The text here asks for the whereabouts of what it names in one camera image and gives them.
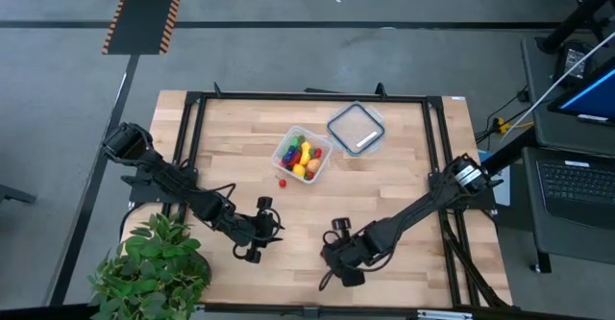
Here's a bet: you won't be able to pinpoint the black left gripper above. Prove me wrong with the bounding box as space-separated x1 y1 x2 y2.
232 195 285 265

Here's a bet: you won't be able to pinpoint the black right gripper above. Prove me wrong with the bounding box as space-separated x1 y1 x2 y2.
318 217 383 290

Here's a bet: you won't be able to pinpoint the clear plastic tupperware container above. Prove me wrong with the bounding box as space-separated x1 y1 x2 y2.
270 124 334 185

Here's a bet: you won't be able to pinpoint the green potted plant black pot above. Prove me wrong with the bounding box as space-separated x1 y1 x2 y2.
86 212 213 320

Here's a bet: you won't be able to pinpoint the clear lid blue rim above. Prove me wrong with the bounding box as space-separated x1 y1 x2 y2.
326 101 386 158

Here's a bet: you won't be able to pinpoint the grey desk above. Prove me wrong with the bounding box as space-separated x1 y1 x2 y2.
521 35 615 274

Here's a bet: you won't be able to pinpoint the grey laptop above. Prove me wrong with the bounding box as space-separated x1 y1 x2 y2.
522 145 615 231

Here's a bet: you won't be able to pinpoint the dark grey furniture leg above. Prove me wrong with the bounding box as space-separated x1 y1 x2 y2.
0 184 38 206

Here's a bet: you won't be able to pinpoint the black mat orange striped edges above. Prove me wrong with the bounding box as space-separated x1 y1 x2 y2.
101 0 188 56

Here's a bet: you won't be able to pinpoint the monitor with blue screen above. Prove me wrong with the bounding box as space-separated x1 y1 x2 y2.
547 55 615 128

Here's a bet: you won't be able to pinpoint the black power adapter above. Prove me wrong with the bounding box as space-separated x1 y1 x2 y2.
552 39 600 89

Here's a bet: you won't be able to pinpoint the black stand legs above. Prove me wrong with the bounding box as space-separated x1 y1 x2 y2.
535 0 615 55

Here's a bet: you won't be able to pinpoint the black cable bundle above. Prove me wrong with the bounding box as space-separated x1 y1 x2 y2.
439 207 513 310

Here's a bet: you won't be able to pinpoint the white metal bracket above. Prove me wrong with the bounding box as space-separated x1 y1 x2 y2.
415 308 475 320

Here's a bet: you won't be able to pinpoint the black aluminium table frame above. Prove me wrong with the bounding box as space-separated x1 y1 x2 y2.
160 82 514 320

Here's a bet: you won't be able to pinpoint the yellow cable connector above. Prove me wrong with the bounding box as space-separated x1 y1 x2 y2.
497 117 534 135

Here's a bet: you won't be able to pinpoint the black power cable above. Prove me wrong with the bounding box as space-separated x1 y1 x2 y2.
474 85 532 144

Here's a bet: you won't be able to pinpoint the white cable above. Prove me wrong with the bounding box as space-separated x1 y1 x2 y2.
498 30 615 147

